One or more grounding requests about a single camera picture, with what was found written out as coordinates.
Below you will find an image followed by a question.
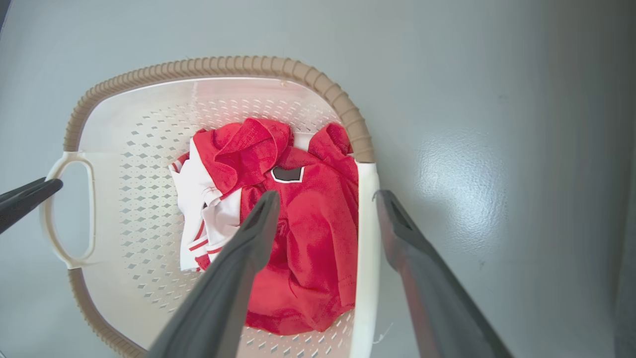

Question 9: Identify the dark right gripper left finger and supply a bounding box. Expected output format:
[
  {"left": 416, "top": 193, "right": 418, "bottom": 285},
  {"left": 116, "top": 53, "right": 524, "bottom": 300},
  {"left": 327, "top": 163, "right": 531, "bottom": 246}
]
[{"left": 148, "top": 190, "right": 282, "bottom": 358}]

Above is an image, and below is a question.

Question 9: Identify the red white sports jersey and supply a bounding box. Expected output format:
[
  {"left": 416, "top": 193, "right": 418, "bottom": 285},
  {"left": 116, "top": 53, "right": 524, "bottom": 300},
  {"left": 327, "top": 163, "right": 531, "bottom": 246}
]
[{"left": 169, "top": 117, "right": 360, "bottom": 336}]

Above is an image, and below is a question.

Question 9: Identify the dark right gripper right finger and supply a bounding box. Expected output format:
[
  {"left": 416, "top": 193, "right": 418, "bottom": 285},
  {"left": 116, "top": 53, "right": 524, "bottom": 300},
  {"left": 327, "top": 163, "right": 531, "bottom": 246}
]
[{"left": 374, "top": 189, "right": 513, "bottom": 358}]

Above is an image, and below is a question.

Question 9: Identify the white perforated laundry basket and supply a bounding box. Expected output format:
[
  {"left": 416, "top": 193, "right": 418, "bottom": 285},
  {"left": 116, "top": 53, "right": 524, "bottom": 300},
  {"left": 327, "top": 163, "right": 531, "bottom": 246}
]
[{"left": 40, "top": 56, "right": 382, "bottom": 358}]

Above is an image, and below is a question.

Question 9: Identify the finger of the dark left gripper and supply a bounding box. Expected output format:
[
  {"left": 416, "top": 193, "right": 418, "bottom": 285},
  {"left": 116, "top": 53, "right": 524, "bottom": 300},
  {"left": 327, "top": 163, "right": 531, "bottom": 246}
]
[
  {"left": 0, "top": 179, "right": 64, "bottom": 235},
  {"left": 0, "top": 177, "right": 48, "bottom": 210}
]

